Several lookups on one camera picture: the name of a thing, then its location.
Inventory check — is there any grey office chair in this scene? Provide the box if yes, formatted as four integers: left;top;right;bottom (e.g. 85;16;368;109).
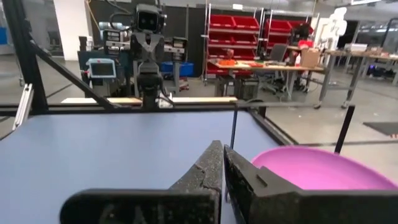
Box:
257;43;290;95

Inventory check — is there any long wooden workbench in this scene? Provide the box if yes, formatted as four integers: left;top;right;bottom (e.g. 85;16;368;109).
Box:
313;49;398;110

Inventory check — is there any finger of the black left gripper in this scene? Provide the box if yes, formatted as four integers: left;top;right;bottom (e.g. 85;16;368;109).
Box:
148;34;159;52
137;34;147;52

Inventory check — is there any silver aluminium frame bar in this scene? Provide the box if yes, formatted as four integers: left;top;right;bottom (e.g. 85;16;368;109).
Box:
11;83;34;131

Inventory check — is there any orange object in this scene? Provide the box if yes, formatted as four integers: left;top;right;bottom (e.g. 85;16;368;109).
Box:
216;58;238;67

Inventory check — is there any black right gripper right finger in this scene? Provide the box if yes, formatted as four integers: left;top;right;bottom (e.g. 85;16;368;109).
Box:
223;144;398;224

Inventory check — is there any black floor mat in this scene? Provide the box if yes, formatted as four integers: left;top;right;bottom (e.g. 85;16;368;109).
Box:
362;121;398;137

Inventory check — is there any black table frame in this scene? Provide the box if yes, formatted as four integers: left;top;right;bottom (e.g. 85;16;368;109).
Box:
0;0;300;147

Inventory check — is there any cardboard box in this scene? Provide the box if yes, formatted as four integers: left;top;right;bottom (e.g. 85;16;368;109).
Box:
299;49;322;69

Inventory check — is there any wooden base plank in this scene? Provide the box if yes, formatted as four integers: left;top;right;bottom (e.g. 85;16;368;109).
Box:
61;96;239;105

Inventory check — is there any purple plate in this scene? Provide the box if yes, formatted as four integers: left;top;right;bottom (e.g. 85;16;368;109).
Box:
251;145;398;191

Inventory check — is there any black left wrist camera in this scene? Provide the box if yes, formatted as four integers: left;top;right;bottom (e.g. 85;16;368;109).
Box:
134;3;163;33

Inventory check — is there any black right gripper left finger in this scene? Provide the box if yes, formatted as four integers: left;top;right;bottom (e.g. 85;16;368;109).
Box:
58;139;224;224

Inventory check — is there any blue plastic bin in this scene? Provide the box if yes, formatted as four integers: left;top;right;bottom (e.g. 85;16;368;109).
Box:
160;61;195;78

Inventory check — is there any black computer tower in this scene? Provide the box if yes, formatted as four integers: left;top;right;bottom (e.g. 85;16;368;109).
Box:
240;77;259;101

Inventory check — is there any metal rack with red bins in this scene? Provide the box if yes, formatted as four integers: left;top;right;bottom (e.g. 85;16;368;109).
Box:
203;2;264;85
262;9;315;60

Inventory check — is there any grey control box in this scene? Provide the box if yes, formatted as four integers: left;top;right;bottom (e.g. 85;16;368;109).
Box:
101;29;131;53
164;36;188;62

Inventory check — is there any white box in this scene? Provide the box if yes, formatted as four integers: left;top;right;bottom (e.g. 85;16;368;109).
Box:
343;43;368;52

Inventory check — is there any yellow cable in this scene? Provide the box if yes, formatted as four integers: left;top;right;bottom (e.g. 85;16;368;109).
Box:
85;0;101;30

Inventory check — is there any white pillar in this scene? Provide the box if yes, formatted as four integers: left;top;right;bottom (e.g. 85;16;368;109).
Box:
52;0;93;62

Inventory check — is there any blue-framed pendant screen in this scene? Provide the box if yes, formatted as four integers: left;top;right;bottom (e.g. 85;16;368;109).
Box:
86;58;117;80

